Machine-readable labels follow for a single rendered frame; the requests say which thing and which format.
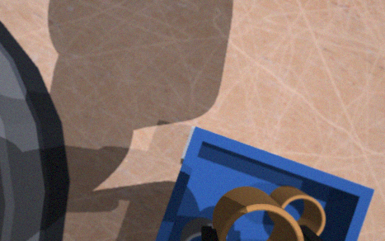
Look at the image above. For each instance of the grey round turntable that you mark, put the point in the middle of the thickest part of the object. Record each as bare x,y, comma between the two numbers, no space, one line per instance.
33,159

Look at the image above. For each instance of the grey metal bushing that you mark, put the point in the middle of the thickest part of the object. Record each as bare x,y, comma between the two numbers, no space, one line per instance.
193,228

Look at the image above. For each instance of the bronze bushing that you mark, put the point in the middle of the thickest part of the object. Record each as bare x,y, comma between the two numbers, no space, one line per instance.
241,200
313,215

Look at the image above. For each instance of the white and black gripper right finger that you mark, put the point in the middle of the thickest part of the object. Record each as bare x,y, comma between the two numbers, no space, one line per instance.
308,234

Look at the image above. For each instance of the blue open-top crate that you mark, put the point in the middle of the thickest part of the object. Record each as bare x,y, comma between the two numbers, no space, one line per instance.
215,164

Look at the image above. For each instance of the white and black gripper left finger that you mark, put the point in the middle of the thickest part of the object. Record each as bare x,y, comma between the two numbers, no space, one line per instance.
208,234

